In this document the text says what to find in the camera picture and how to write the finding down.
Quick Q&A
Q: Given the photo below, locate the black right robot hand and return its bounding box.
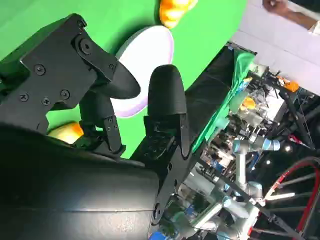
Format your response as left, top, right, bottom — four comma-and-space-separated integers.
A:
0, 13, 195, 240

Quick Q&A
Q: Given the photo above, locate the orange and white toy bread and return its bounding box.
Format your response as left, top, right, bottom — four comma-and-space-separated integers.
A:
47, 121, 85, 145
159, 0, 199, 29

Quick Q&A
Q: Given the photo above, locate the lilac plate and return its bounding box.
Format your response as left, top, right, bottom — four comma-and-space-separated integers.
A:
114, 24, 175, 118

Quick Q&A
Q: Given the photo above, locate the black backdrop cloth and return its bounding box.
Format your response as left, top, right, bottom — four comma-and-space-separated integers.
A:
184, 42, 258, 152

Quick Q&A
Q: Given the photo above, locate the small orange round object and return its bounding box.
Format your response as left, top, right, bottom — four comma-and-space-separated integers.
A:
239, 96, 257, 111

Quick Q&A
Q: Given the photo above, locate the green table cloth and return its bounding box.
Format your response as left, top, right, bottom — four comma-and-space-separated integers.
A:
0, 0, 257, 161

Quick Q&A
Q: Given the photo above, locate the orange box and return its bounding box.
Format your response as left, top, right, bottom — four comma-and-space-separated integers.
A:
278, 77, 300, 92

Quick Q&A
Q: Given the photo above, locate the person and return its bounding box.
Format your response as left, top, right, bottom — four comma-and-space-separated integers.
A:
262, 0, 320, 33

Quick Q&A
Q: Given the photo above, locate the red hoop cable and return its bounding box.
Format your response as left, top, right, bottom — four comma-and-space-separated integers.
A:
259, 158, 320, 208

